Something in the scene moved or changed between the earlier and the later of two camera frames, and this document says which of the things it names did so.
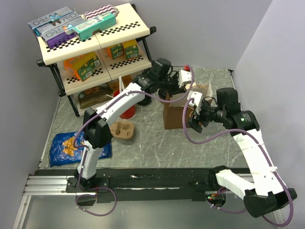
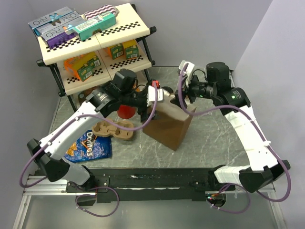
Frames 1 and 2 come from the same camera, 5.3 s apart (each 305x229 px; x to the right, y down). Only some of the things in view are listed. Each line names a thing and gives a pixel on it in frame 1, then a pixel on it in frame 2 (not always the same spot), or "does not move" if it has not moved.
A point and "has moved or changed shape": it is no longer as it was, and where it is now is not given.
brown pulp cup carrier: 122,130 does not move
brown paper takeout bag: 173,112 has moved or changed shape
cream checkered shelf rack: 82,69 does not move
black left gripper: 177,89 → 143,110
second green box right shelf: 131,49 does not move
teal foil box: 103,21 does not move
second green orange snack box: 85,63 does not move
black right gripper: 194,123 → 188,89
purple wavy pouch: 100,11 does not move
